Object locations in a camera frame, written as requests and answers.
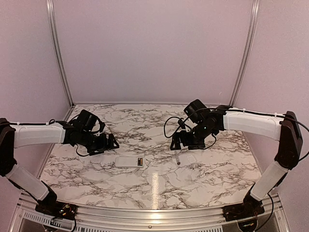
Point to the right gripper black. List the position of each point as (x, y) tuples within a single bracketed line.
[(186, 142)]

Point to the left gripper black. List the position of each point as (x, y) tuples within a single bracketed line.
[(103, 146)]

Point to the white battery cover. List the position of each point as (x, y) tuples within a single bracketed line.
[(191, 159)]

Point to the white remote control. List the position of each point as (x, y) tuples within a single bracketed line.
[(126, 162)]

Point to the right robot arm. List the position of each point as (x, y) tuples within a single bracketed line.
[(202, 121)]

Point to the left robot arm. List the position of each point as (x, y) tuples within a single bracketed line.
[(85, 129)]

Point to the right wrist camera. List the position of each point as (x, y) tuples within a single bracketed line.
[(181, 123)]

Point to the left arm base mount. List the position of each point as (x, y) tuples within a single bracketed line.
[(58, 210)]

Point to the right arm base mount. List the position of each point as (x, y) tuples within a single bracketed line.
[(242, 210)]

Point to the front aluminium rail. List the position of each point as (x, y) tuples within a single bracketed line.
[(104, 219)]

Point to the left aluminium frame post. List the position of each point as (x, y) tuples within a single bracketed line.
[(56, 45)]

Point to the aluminium frame post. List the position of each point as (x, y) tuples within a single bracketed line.
[(246, 52), (56, 45)]

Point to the right aluminium frame post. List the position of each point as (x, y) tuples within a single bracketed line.
[(246, 52)]

